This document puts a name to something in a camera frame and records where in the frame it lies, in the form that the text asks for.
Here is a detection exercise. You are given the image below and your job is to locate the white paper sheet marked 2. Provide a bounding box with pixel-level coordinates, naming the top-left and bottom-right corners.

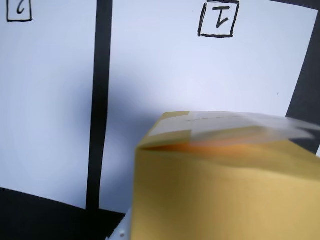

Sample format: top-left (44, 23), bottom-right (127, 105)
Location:
top-left (0, 0), bottom-right (98, 210)

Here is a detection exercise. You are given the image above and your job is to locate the yellow paper box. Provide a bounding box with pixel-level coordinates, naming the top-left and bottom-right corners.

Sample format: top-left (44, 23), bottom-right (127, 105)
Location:
top-left (134, 111), bottom-right (320, 240)

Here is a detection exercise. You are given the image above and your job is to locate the white paper sheet marked 1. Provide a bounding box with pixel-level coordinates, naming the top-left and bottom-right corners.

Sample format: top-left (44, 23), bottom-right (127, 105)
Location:
top-left (99, 0), bottom-right (319, 215)

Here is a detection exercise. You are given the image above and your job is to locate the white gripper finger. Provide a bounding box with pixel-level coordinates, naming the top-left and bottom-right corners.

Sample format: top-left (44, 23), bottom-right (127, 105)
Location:
top-left (106, 208), bottom-right (134, 240)

